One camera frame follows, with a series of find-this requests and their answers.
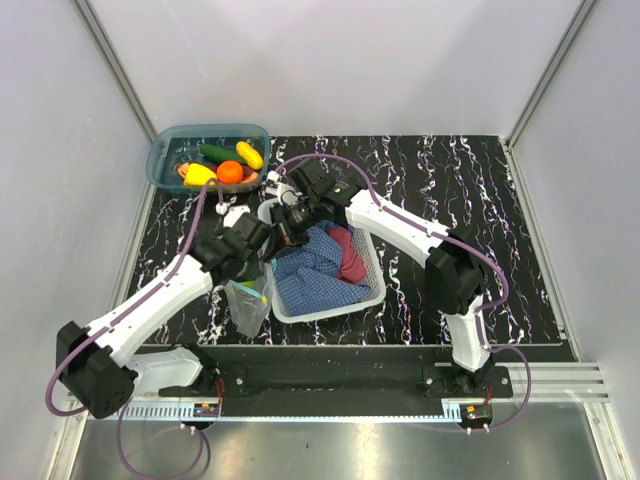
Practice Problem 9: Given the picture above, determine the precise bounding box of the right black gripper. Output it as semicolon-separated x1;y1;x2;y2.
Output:
265;195;322;264

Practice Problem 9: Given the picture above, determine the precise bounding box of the clear zip top bag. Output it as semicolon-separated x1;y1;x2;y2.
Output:
223;280;272;338

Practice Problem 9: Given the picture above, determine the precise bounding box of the fake carrot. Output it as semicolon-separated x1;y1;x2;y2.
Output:
199;163;258;187

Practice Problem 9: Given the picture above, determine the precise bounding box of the fake orange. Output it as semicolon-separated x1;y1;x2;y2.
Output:
216;160;244;185

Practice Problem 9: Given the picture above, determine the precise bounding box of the fake yellow banana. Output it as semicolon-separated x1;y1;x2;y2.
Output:
236;141;264;170

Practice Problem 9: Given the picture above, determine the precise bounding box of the fake yellow lemon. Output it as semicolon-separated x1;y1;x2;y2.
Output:
178;163;217;187

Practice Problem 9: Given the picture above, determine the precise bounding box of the fake green cucumber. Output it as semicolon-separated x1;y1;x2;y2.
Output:
199;144;245;164

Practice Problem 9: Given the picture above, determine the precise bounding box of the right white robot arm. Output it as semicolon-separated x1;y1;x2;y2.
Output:
265;154;504;397

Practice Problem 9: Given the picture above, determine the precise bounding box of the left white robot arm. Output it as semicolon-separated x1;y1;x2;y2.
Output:
52;209;271;419

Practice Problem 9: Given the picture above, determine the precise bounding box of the blue checkered shirt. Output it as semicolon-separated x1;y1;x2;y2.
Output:
274;221;371;316

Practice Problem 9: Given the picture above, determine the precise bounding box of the red cloth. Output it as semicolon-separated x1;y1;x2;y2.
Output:
328;226;367;283

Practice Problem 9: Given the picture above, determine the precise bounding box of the white plastic basket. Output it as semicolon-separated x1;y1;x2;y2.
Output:
266;221;386;324

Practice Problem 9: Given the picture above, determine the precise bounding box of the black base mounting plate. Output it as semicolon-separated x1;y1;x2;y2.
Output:
158;344;515;419

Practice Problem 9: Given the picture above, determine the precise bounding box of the blue transparent plastic tub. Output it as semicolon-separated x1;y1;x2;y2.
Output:
146;124;271;194

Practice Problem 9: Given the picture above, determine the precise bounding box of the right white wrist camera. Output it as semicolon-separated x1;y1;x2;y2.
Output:
264;171;299;205

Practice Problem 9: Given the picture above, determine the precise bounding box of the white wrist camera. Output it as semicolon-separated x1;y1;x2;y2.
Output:
216;202;251;228
264;171;299;205

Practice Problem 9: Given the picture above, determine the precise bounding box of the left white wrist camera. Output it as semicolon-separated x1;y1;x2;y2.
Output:
216;202;251;228

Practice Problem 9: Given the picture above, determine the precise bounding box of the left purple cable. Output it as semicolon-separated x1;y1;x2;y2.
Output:
45;181;206;478

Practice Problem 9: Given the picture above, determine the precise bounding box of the purple cable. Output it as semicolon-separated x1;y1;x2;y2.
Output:
269;152;532;434
45;181;206;478

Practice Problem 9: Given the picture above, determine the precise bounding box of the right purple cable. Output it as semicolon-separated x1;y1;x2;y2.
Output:
269;152;532;434

